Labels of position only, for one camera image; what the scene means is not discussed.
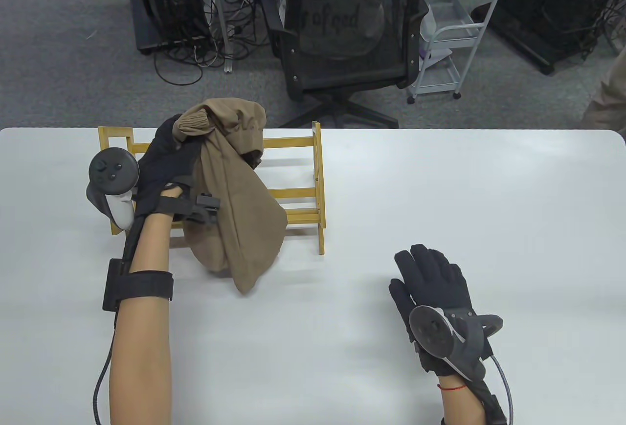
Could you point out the grey hand controller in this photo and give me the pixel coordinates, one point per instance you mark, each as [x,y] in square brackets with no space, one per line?
[112,170]
[430,329]

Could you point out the black mesh office chair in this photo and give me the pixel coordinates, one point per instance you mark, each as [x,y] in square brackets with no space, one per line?
[342,73]

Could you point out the person's right hand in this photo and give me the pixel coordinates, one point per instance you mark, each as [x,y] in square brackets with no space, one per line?
[435,273]

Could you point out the person's right forearm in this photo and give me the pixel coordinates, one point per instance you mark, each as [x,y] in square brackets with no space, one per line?
[459,405]

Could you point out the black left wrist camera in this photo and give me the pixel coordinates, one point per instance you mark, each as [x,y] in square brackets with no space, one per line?
[205,205]

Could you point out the grey left hand controller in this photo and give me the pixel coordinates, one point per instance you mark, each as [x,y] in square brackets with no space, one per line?
[112,170]

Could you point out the grey right hand controller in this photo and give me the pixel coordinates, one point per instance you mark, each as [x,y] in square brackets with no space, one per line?
[430,329]

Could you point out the white metal table leg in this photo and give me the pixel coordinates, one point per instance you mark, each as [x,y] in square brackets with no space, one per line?
[224,29]

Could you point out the tan shorts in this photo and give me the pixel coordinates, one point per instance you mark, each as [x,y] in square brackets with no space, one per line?
[234,210]

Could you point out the person's left hand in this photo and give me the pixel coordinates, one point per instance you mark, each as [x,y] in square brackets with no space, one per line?
[161,166]

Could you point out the wooden book rack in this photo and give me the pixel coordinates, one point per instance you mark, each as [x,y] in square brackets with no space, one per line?
[293,143]

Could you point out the person's left forearm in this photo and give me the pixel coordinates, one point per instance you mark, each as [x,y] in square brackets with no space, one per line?
[142,346]

